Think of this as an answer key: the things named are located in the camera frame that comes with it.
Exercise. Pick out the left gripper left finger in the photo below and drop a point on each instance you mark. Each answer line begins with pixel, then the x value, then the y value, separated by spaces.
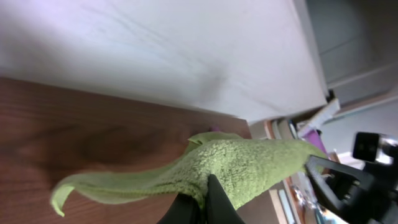
pixel 183 210

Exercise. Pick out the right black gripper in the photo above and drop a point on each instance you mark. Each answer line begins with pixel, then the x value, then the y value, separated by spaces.
pixel 356 196

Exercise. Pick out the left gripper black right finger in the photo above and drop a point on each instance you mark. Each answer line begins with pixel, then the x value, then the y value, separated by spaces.
pixel 219 210

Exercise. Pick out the light green cloth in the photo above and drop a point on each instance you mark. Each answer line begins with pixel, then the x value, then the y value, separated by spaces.
pixel 245 169

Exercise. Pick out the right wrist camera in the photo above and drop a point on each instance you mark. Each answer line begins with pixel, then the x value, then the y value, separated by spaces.
pixel 375 148

